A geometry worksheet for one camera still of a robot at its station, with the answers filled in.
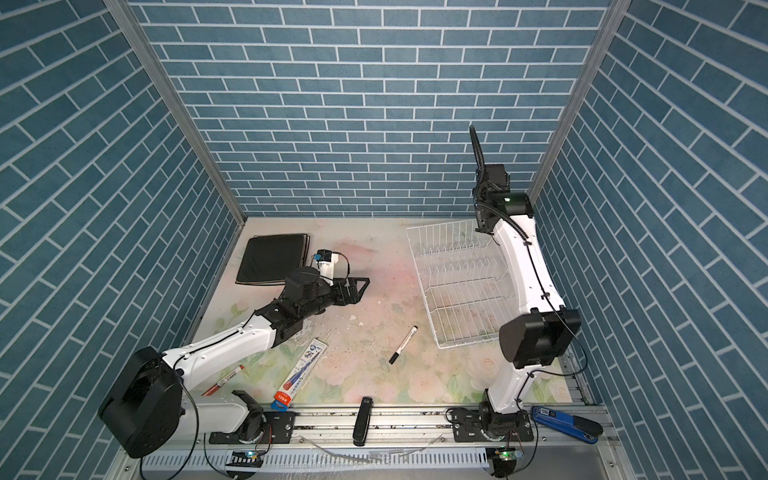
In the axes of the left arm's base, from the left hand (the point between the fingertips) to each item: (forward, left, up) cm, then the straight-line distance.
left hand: (360, 282), depth 82 cm
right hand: (+12, -39, +15) cm, 43 cm away
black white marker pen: (-12, -12, -16) cm, 23 cm away
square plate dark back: (+19, +33, -14) cm, 41 cm away
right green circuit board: (-39, -36, -18) cm, 56 cm away
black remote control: (-31, -1, -16) cm, 35 cm away
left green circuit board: (-38, +27, -21) cm, 51 cm away
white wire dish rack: (+9, -33, -14) cm, 37 cm away
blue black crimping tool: (-34, -53, -11) cm, 64 cm away
